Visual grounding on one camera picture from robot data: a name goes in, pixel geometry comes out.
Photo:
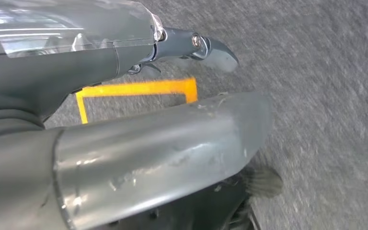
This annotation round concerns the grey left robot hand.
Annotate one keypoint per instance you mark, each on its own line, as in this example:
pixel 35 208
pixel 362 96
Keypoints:
pixel 139 152

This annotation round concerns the yellow floor tape square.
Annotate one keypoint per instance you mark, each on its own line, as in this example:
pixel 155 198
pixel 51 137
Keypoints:
pixel 139 88

